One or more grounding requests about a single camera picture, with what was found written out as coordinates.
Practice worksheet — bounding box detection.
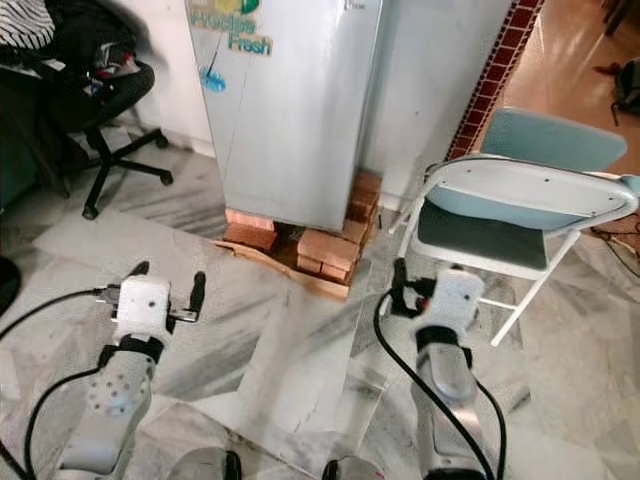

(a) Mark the small silver fridge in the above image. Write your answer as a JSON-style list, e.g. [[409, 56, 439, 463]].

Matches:
[[185, 0, 387, 234]]

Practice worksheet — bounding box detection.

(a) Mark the brown wooden board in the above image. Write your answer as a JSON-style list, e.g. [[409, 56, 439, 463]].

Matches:
[[214, 234, 352, 302]]

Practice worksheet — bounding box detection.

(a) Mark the black office chair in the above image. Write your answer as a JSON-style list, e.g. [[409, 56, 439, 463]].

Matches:
[[0, 0, 174, 222]]

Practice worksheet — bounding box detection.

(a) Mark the black round object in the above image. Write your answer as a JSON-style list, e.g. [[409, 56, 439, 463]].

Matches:
[[0, 256, 22, 314]]

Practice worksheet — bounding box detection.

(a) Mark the white folding chair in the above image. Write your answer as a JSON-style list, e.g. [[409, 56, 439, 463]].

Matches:
[[389, 154, 640, 347]]

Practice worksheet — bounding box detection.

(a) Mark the grey robot left leg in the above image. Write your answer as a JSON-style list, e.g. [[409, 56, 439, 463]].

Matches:
[[169, 447, 242, 480]]

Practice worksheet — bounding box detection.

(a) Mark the light blue chair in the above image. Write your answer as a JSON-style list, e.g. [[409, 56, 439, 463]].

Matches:
[[484, 104, 630, 177]]

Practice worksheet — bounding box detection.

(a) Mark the striped cloth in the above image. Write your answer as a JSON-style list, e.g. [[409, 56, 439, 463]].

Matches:
[[0, 0, 57, 52]]

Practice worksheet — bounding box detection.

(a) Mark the black backpack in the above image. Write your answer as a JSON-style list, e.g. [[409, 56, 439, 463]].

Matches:
[[594, 57, 640, 127]]

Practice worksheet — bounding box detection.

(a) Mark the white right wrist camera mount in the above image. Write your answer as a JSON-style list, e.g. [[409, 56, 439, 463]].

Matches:
[[419, 269, 485, 337]]

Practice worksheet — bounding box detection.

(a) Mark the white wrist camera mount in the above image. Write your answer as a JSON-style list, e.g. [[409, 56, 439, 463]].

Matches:
[[111, 275, 174, 347], [419, 269, 485, 337]]

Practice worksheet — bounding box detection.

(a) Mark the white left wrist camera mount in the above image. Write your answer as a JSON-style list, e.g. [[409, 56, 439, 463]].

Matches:
[[111, 275, 174, 347]]

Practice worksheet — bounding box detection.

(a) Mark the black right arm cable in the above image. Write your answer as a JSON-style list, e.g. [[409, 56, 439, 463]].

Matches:
[[374, 294, 507, 477]]

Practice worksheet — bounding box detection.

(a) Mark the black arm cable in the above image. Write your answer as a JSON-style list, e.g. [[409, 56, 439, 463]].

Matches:
[[374, 294, 507, 477], [0, 287, 117, 480]]

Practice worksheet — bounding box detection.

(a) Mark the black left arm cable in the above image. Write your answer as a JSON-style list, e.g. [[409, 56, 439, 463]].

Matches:
[[0, 287, 117, 480]]

